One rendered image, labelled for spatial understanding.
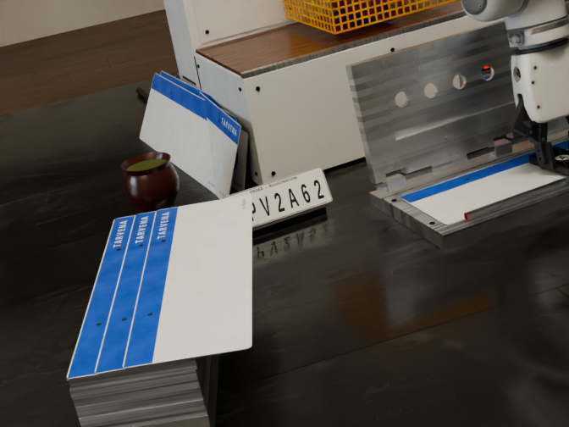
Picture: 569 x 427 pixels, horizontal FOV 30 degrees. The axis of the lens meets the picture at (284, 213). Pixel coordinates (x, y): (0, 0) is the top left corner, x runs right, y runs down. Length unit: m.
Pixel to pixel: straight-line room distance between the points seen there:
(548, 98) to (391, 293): 0.38
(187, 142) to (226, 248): 0.60
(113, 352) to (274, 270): 0.38
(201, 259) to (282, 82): 0.47
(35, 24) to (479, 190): 1.92
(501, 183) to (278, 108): 0.36
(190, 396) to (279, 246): 0.45
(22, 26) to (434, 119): 1.82
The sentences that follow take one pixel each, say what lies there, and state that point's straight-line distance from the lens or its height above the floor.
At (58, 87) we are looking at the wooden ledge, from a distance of 2.58.
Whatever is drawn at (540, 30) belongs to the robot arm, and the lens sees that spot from 1.50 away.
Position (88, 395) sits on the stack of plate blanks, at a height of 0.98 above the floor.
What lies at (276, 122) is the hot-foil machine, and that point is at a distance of 1.65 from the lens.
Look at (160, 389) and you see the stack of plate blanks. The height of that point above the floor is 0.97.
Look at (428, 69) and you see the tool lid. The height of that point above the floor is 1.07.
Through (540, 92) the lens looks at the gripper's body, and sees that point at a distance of 1.51.
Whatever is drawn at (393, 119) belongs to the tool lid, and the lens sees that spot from 1.55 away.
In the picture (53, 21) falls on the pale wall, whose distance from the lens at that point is 3.19.
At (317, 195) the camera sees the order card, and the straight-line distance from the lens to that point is 1.57.
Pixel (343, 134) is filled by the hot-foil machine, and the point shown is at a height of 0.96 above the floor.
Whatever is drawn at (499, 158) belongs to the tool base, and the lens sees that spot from 1.62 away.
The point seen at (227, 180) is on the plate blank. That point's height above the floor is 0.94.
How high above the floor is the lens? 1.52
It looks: 23 degrees down
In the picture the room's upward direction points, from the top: 10 degrees counter-clockwise
